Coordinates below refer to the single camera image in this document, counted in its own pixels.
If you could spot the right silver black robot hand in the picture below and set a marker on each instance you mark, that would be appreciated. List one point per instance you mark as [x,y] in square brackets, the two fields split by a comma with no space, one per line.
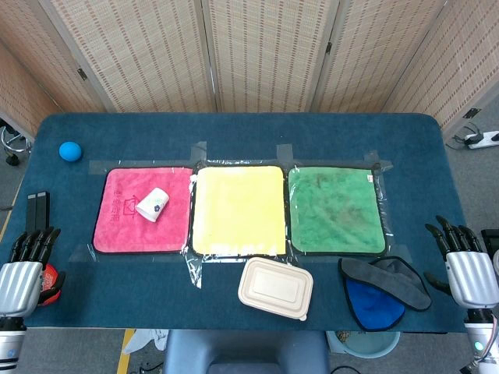
[471,276]

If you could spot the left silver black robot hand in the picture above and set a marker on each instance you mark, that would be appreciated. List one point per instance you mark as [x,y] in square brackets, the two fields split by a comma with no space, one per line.
[19,286]

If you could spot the small white paper cup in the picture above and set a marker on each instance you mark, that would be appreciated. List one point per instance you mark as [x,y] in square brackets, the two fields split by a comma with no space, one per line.
[153,204]

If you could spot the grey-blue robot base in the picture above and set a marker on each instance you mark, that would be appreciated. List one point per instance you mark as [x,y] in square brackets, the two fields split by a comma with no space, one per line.
[245,350]

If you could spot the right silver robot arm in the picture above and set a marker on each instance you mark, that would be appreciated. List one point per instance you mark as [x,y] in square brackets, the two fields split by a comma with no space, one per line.
[481,343]

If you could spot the green towel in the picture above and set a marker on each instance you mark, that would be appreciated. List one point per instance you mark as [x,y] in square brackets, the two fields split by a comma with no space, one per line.
[335,210]

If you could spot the pink towel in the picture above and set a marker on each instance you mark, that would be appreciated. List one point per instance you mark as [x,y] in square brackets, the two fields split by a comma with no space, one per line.
[163,233]

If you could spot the yellow towel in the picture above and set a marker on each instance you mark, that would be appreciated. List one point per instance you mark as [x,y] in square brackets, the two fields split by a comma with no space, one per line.
[238,210]

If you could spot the red printed canister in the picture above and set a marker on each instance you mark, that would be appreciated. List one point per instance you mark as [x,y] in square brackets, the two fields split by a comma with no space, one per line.
[48,278]

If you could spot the black rectangular bar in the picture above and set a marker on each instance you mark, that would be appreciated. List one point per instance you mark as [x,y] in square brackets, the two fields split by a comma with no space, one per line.
[43,208]
[32,212]

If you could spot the blue and grey folded cloth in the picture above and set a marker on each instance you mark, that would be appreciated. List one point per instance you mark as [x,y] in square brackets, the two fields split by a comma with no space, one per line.
[370,304]

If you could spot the light blue bucket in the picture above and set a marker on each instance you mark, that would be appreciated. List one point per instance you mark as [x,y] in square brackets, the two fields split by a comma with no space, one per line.
[366,346]

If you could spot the white power strip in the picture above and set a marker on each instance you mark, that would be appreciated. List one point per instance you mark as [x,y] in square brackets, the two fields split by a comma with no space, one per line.
[483,139]

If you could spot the white plastic bag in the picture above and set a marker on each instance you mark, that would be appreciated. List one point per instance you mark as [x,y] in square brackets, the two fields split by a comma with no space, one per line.
[150,341]

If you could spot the chrome stool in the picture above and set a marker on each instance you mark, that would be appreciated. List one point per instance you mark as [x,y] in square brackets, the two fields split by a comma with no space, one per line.
[13,142]

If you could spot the blue ball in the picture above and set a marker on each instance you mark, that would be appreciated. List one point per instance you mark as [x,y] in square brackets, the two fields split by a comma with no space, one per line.
[70,151]

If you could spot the clear tape strip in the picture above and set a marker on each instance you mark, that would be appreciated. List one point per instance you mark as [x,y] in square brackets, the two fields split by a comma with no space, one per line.
[193,272]
[376,159]
[284,152]
[199,151]

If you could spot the beige lidded food container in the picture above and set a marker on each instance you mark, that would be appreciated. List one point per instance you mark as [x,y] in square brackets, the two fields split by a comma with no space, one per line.
[274,288]

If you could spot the woven bamboo screen panel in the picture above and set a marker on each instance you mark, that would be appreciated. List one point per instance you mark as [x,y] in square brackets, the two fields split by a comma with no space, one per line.
[460,70]
[136,58]
[370,58]
[269,58]
[15,78]

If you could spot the dark blue table cover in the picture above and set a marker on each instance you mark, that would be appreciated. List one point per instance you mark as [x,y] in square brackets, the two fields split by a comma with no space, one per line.
[234,128]

